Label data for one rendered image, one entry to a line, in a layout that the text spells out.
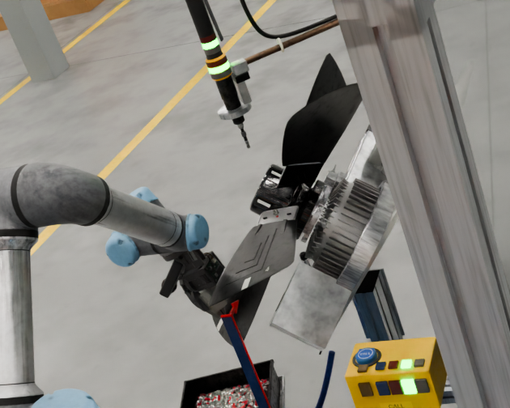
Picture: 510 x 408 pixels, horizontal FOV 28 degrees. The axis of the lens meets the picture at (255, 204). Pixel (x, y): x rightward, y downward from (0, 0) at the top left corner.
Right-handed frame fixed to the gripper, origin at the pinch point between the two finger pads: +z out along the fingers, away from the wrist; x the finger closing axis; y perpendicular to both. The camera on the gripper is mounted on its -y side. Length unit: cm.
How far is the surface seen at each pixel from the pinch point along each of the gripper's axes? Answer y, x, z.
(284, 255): 33.8, -14.8, -13.5
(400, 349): 52, -31, 6
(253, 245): 24.5, -7.6, -15.2
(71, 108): -322, 426, 7
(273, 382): 9.1, -11.8, 14.9
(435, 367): 57, -34, 10
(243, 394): 1.3, -13.2, 14.3
